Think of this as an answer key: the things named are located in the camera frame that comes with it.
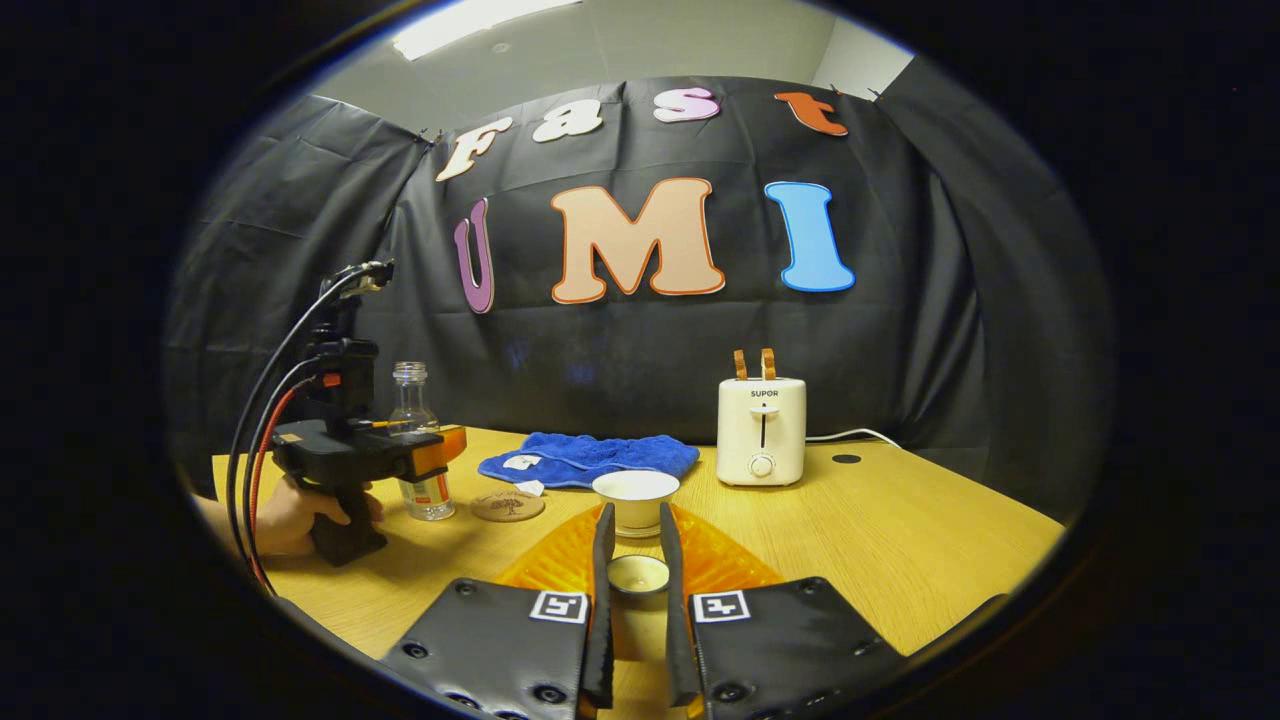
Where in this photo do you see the black cable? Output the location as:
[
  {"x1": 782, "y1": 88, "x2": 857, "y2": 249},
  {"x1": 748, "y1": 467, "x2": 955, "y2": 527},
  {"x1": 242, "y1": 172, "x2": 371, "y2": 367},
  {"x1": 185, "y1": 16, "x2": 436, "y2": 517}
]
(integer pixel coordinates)
[
  {"x1": 225, "y1": 265, "x2": 366, "y2": 561},
  {"x1": 238, "y1": 355, "x2": 326, "y2": 576}
]

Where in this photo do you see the white ceramic teacup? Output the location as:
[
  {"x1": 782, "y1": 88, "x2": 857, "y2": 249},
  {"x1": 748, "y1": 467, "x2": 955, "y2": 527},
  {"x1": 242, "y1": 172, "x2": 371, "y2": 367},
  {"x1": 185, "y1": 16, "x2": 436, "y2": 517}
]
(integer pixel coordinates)
[{"x1": 592, "y1": 470, "x2": 681, "y2": 539}]

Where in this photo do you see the cream white toaster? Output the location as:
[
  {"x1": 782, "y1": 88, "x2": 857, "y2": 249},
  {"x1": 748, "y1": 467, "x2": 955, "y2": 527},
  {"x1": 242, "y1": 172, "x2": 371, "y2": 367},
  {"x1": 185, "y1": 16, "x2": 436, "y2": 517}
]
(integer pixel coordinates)
[{"x1": 716, "y1": 377, "x2": 807, "y2": 488}]

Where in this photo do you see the blue towel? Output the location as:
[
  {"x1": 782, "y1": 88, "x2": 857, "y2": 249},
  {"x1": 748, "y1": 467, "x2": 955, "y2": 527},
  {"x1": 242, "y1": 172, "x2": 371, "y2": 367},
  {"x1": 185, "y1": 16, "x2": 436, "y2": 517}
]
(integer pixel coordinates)
[{"x1": 478, "y1": 432, "x2": 701, "y2": 498}]

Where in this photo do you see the clear plastic water bottle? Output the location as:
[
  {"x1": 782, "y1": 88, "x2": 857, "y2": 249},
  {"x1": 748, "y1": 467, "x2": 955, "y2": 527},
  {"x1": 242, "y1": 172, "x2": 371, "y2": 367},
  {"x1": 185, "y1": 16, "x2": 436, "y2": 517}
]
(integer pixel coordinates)
[{"x1": 388, "y1": 362, "x2": 457, "y2": 522}]

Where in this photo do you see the round wooden coaster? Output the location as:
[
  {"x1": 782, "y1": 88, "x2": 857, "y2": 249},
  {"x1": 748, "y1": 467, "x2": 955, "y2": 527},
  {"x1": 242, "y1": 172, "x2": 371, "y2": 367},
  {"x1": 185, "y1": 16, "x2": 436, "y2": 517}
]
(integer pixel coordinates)
[{"x1": 470, "y1": 489, "x2": 547, "y2": 523}]

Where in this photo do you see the red cable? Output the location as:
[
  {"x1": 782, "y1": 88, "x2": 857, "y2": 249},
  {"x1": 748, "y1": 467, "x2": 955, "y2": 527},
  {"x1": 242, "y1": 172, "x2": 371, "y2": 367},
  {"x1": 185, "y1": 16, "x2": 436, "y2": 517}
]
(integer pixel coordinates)
[{"x1": 247, "y1": 380, "x2": 319, "y2": 589}]

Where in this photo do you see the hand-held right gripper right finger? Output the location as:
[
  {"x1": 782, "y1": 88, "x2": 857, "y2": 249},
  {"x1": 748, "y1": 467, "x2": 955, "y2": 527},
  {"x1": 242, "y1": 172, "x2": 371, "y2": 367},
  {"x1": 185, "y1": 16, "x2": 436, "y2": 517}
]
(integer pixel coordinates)
[{"x1": 658, "y1": 503, "x2": 911, "y2": 720}]

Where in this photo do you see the black backdrop cloth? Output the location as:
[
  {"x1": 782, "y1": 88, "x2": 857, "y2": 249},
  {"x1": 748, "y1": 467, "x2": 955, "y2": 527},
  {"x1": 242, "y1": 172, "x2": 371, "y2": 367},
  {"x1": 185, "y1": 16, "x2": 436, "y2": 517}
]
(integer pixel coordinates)
[{"x1": 165, "y1": 75, "x2": 1116, "y2": 523}]

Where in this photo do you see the white toaster power cable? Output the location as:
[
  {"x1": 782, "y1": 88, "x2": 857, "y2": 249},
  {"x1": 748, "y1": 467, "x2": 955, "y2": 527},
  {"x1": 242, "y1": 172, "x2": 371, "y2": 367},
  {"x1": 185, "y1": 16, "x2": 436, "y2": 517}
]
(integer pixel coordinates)
[{"x1": 805, "y1": 428, "x2": 902, "y2": 450}]

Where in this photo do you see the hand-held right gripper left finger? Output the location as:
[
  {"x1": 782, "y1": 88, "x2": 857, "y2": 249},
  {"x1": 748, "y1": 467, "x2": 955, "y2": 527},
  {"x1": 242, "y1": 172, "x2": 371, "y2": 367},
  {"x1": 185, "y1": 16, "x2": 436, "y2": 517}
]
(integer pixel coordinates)
[{"x1": 380, "y1": 503, "x2": 616, "y2": 720}]

